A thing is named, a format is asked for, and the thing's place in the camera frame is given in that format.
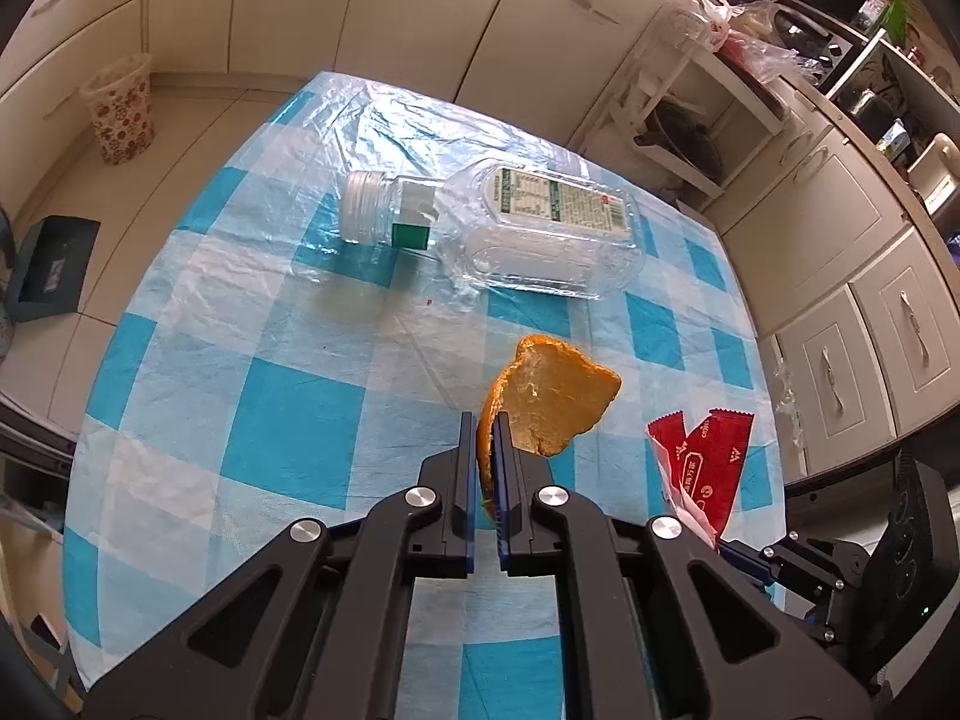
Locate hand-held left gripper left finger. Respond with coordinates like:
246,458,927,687
81,411,481,720

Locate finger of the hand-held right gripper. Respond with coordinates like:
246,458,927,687
718,531,863,595

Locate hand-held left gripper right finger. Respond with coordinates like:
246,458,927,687
491,411,875,720

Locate red snack wrapper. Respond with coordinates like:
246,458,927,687
675,409,753,547
646,412,710,518

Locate broad orange peel piece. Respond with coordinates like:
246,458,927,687
476,334,623,530

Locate white cabinet drawer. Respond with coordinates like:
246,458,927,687
851,229,960,436
776,289,897,477

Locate clear plastic bag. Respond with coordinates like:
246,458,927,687
771,352,807,466

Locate blue checked plastic tablecloth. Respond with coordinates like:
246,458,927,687
61,71,787,720

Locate clear plastic bottle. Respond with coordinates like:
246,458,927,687
339,157,647,302

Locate white cabinet door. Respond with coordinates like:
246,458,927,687
709,124,905,335

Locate white container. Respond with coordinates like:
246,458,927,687
909,133,960,215

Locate black frying pan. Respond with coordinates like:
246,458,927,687
636,101,725,181

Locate white open shelf unit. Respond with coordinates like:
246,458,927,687
566,0,788,200

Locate blue dustpan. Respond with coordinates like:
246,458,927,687
4,216,101,323

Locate crumpled plastic bag red print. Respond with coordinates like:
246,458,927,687
694,0,818,83

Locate floral waste bin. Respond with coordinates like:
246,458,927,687
80,54,156,166

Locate cream tall cabinet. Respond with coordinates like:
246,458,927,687
0,0,676,166

